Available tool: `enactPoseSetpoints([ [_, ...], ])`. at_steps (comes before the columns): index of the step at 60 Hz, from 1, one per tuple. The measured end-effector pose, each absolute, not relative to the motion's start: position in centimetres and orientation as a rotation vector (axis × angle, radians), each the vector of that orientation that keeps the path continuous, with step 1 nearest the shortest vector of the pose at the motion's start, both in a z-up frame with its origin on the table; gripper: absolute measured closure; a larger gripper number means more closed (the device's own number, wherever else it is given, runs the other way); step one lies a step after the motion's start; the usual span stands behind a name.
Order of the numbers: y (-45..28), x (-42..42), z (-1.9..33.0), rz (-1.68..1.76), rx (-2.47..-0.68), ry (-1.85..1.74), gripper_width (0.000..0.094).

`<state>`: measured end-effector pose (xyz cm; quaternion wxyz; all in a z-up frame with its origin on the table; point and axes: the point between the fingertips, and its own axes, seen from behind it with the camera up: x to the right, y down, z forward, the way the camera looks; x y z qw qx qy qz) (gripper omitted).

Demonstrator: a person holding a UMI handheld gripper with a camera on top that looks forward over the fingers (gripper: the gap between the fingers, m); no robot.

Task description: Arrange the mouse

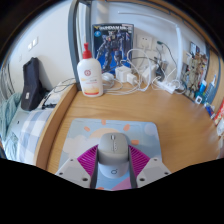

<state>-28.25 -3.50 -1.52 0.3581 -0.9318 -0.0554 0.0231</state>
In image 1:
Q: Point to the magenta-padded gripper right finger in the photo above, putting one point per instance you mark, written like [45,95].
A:
[151,170]

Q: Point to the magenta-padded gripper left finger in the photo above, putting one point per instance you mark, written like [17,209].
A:
[73,171]

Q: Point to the grey white computer mouse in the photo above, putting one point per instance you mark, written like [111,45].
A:
[113,151]

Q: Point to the pastel printed mouse pad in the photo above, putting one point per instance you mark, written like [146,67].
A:
[83,135]

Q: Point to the plaid bed cover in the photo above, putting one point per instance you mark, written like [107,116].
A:
[31,133]

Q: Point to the blue tissue packet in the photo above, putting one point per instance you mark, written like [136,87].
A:
[209,109]

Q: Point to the white power strip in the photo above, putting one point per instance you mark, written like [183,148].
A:
[165,86]

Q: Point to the small white cube clock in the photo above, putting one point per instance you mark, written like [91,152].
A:
[199,99]

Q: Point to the teal blanket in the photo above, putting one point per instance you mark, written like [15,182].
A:
[8,116]

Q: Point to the white red-capped lotion bottle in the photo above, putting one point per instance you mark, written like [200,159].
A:
[89,78]

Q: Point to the black bag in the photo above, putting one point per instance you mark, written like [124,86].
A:
[31,86]

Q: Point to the blue tube with white cap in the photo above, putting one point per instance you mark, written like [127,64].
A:
[202,89]

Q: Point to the blue spray bottle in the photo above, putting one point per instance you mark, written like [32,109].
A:
[210,91]

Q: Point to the white charger block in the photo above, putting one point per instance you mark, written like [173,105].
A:
[122,74]

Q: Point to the beige robot model figure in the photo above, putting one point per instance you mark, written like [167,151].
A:
[194,75]

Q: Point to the blue robot model box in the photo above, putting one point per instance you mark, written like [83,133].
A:
[111,46]

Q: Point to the white wall switch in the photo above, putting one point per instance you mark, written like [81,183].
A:
[33,43]

